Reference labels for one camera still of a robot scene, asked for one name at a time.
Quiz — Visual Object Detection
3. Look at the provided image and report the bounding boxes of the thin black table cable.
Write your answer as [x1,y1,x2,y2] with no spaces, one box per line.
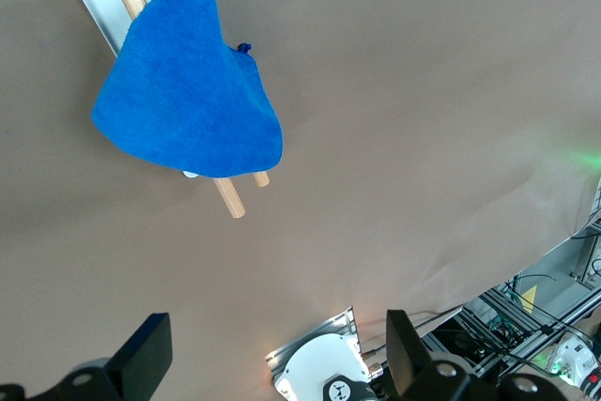
[361,307,466,355]

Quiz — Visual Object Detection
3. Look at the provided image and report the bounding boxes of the yellow warning sticker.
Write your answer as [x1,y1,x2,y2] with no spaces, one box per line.
[516,285,539,314]

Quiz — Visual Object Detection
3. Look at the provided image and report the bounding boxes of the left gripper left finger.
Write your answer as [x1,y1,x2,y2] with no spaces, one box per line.
[0,312,174,401]

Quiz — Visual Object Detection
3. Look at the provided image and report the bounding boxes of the white device green light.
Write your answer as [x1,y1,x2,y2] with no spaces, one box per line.
[548,330,601,393]

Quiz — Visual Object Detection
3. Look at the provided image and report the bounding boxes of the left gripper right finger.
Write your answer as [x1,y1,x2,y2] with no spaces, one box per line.
[385,309,578,401]

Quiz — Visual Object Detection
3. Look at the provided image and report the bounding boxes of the blue microfibre towel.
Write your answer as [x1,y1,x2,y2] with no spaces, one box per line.
[90,0,285,180]

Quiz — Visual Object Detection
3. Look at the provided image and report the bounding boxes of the grey metal cabinet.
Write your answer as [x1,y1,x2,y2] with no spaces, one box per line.
[570,175,601,285]

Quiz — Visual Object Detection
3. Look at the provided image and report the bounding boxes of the aluminium frame rail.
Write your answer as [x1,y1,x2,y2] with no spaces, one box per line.
[462,285,601,372]

